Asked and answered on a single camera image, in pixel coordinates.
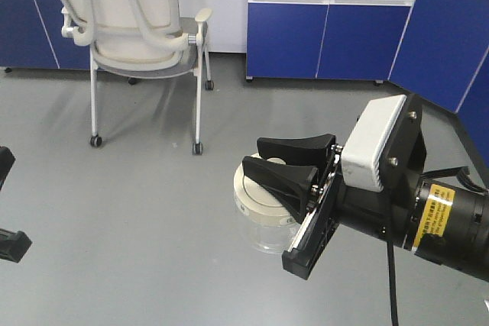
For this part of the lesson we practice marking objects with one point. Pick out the glass jar with white lid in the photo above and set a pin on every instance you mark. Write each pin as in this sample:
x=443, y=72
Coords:
x=264, y=223

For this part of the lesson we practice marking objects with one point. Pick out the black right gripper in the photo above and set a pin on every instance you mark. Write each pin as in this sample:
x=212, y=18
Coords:
x=291, y=185

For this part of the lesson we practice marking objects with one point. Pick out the blue lab cabinet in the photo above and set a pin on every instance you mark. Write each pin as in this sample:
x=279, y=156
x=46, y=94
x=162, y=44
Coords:
x=325, y=39

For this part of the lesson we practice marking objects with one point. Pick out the blue corner cabinet at right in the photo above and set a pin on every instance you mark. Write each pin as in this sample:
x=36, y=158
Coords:
x=443, y=57

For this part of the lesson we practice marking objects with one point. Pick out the blue cabinet behind chair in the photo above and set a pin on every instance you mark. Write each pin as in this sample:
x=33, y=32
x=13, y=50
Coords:
x=31, y=37

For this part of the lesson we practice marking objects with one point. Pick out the white mesh office chair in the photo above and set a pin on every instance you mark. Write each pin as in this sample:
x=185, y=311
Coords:
x=139, y=39

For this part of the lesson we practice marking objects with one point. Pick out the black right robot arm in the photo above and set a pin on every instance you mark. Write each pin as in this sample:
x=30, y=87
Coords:
x=440, y=216

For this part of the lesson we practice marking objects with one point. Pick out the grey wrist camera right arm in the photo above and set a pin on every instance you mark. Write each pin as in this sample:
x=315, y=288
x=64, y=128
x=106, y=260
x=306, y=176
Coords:
x=360, y=158

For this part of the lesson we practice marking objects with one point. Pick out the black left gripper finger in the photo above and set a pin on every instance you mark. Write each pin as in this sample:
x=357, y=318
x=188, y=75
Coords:
x=14, y=245
x=7, y=160

